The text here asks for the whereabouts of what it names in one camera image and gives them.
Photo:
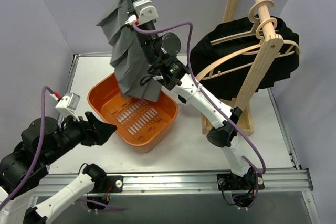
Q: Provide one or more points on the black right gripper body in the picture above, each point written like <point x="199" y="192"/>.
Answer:
<point x="142" y="37"/>

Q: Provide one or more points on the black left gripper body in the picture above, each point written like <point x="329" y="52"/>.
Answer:
<point x="89" y="129"/>

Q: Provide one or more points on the grey pleated skirt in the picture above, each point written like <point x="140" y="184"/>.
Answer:
<point x="128" y="58"/>

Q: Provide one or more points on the black pleated skirt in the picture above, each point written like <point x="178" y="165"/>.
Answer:
<point x="227" y="86"/>

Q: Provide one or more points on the wooden hanger of black skirt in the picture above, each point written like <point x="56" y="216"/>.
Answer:
<point x="257" y="24"/>

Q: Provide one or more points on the wooden hanger of grey skirt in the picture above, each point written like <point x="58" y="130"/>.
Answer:
<point x="249" y="53"/>

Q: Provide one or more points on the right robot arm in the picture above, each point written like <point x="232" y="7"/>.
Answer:
<point x="160" y="49"/>

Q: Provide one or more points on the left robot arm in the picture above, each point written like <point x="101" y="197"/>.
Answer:
<point x="44" y="142"/>

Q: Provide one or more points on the orange plastic basket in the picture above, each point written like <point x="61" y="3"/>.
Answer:
<point x="140" y="123"/>

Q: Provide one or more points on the wooden clothes rack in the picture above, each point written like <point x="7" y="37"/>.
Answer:
<point x="268" y="50"/>

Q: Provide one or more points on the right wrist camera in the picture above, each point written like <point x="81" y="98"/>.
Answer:
<point x="142" y="12"/>

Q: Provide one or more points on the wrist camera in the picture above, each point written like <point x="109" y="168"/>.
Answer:
<point x="142" y="12"/>
<point x="68" y="104"/>

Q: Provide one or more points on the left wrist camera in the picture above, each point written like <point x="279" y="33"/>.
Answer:
<point x="68" y="104"/>

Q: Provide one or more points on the aluminium rail table edge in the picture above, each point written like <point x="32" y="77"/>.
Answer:
<point x="185" y="162"/>

